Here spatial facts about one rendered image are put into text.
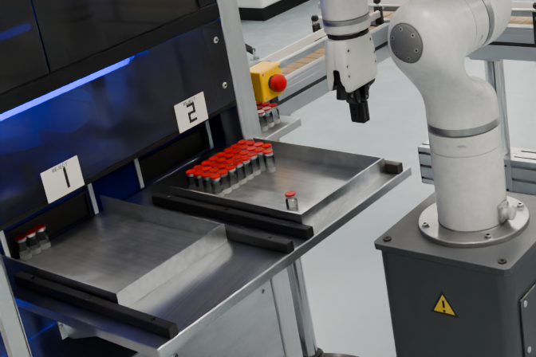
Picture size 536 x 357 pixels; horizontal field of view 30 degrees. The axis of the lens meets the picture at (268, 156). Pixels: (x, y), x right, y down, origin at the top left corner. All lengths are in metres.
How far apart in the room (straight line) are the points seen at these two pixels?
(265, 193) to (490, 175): 0.48
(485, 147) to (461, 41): 0.20
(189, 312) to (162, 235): 0.30
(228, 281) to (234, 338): 0.62
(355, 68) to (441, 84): 0.25
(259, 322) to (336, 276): 1.12
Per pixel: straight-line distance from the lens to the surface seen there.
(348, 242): 3.63
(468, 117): 1.64
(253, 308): 2.30
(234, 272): 1.69
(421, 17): 1.54
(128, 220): 1.97
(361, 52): 1.80
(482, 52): 2.67
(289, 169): 2.04
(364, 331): 3.11
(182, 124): 2.04
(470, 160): 1.67
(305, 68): 2.49
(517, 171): 2.79
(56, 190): 1.85
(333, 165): 2.03
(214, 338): 2.23
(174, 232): 1.87
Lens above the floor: 1.67
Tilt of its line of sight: 22 degrees down
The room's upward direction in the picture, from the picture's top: 10 degrees counter-clockwise
